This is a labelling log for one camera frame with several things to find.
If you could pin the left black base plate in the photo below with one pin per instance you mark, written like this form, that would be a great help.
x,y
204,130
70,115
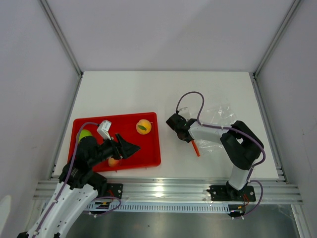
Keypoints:
x,y
114,190

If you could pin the left aluminium frame post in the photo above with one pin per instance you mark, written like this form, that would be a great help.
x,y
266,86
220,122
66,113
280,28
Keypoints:
x,y
44,4

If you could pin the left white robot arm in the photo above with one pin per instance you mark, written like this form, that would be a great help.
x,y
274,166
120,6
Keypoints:
x,y
78,185

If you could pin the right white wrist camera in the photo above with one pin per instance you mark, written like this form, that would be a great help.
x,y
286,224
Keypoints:
x,y
185,113

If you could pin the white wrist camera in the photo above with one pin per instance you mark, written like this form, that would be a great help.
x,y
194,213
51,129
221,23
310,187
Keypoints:
x,y
103,129
185,113

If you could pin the aluminium front rail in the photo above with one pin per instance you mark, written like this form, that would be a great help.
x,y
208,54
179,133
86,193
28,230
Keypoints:
x,y
167,190

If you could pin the right aluminium frame post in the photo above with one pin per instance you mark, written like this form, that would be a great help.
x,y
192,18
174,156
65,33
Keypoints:
x,y
285,23

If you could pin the clear zip bag orange zipper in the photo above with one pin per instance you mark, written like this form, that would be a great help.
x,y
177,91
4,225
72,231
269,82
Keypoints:
x,y
221,115

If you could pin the aluminium frame post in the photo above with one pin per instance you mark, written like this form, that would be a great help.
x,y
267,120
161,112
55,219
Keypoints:
x,y
285,23
44,4

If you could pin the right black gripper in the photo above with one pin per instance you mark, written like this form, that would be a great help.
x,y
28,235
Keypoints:
x,y
186,120

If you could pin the green apple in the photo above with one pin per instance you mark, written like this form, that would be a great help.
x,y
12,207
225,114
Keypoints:
x,y
82,134

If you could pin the small orange peach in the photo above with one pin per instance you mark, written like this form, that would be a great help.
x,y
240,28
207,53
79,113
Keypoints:
x,y
113,162

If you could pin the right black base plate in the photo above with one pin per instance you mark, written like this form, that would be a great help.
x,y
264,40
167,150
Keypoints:
x,y
227,193

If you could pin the white slotted cable duct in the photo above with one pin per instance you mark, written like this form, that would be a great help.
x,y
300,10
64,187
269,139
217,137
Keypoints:
x,y
206,207

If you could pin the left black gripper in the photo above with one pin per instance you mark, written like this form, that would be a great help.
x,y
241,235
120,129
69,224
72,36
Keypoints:
x,y
122,149

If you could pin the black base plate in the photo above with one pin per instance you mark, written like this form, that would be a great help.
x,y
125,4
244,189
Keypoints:
x,y
227,193
114,190

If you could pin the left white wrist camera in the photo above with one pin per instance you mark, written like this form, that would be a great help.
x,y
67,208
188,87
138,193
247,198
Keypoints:
x,y
103,129

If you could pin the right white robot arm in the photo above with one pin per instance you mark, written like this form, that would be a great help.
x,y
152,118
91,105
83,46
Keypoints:
x,y
241,145

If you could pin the orange peach with leaf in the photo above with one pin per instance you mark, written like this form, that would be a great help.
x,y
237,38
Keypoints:
x,y
143,126

